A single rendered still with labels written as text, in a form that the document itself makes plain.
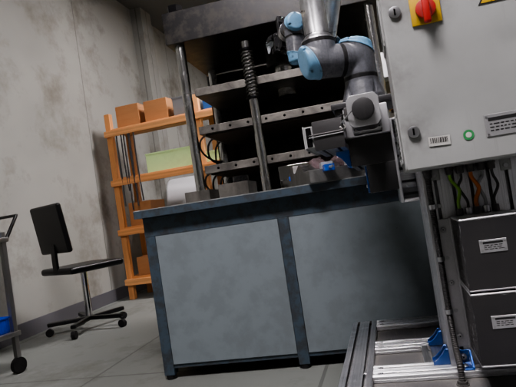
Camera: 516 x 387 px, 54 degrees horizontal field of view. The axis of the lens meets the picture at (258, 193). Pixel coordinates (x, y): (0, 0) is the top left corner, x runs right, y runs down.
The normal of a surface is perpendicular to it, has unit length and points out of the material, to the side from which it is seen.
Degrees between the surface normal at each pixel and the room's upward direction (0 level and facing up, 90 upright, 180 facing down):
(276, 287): 90
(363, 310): 90
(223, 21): 90
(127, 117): 90
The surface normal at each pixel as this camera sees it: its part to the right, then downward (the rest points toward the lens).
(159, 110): -0.29, 0.02
